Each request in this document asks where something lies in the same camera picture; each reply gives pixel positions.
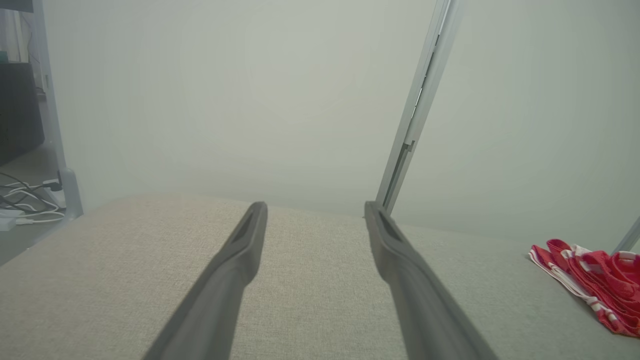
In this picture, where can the grey partition end post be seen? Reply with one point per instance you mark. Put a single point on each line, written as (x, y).
(50, 100)

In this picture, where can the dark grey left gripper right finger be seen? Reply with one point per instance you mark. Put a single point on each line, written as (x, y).
(430, 330)

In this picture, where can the black adapter plug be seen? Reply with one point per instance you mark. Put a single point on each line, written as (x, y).
(52, 185)

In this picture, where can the grey metal partition post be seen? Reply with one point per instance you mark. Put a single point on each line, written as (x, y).
(629, 237)
(425, 90)

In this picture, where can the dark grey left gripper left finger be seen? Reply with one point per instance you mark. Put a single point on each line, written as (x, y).
(210, 320)

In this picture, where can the red jersey with white trim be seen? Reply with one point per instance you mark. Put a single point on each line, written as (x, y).
(565, 272)

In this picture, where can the black cabinet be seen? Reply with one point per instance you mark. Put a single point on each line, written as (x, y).
(17, 115)

